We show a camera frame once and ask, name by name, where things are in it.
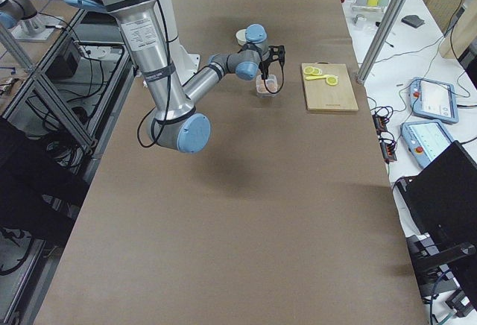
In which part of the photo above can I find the blue teach pendant near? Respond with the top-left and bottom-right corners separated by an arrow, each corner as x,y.
401,119 -> 454,168

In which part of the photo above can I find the lemon slice top right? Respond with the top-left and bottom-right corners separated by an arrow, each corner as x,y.
325,75 -> 338,86

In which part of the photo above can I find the black monitor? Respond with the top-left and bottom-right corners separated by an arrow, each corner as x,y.
397,141 -> 476,306

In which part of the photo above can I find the blue teach pendant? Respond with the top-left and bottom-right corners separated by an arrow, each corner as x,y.
409,78 -> 459,124
401,119 -> 454,168

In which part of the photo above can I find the aluminium frame post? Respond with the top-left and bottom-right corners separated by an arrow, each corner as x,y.
356,0 -> 406,85

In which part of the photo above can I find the white bowl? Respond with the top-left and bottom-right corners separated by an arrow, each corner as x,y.
236,29 -> 247,46

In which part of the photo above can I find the clear plastic egg box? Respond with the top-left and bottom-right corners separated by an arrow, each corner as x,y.
256,75 -> 279,98

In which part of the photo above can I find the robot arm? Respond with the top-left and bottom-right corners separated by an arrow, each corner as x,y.
1,0 -> 37,29
64,0 -> 271,154

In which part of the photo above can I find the lemon slice pair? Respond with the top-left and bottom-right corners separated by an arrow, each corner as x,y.
303,66 -> 316,75
312,67 -> 323,76

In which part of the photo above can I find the yellow plastic knife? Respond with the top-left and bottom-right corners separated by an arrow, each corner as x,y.
305,75 -> 329,81

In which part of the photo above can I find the blue teach pendant far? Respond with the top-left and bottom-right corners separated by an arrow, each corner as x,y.
409,78 -> 459,124

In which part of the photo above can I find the lemon slice upper left pair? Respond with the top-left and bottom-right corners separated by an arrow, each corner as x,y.
303,66 -> 316,75

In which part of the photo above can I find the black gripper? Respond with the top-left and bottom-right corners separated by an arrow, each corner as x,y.
259,60 -> 271,80

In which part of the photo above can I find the wooden cutting board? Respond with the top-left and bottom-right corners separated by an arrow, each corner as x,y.
301,63 -> 358,112

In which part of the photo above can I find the lemon slice lower left pair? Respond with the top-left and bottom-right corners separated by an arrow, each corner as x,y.
312,67 -> 323,76

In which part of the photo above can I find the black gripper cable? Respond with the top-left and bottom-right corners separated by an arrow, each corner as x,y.
266,58 -> 286,97

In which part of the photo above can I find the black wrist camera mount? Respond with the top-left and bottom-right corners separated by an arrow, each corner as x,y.
269,45 -> 285,67

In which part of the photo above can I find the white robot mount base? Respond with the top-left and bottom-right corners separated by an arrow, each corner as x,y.
160,0 -> 200,84

